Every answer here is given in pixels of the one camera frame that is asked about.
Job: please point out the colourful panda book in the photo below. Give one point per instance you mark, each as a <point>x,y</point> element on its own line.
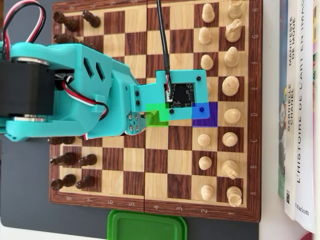
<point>282,120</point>

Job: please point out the white wooden knight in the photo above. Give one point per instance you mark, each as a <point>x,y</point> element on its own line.
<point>229,168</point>
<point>233,31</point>

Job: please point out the green plastic lid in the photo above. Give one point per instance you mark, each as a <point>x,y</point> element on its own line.
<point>145,227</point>

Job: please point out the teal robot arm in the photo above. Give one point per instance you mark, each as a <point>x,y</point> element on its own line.
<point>75,62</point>

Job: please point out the teal wrist camera module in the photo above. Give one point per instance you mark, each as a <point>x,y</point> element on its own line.
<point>150,95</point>

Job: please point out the pink round object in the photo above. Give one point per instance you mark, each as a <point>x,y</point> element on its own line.
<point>312,237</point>

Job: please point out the white wooden bishop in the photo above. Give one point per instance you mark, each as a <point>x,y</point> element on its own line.
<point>229,139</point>
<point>231,57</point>

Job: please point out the white wooden pawn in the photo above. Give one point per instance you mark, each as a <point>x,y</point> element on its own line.
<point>203,140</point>
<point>205,163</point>
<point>205,35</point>
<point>207,192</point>
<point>208,12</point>
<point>209,88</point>
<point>207,62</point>

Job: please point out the wooden chess board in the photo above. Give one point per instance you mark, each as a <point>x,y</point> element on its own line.
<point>157,160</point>

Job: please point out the white book with pink print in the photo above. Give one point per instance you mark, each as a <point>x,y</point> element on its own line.
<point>317,25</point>

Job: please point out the white wooden rook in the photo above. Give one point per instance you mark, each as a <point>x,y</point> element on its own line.
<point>233,196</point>
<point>235,8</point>

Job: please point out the dark wooden rook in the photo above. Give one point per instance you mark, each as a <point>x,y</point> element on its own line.
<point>62,182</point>
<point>65,21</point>

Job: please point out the white Gabrielle Chanel book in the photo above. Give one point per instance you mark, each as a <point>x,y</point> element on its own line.
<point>291,112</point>

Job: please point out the dark wooden bishop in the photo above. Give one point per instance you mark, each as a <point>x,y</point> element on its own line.
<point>58,140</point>

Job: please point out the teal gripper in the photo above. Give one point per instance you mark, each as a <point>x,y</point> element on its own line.
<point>119,100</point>

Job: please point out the white art history book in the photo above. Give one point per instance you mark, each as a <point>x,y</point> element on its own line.
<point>303,125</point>

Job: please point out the dark wooden knight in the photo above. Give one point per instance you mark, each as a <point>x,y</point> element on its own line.
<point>63,159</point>
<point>63,38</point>

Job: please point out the dark wooden pawn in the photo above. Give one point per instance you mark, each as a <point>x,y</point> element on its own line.
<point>87,160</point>
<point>91,18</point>
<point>85,182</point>

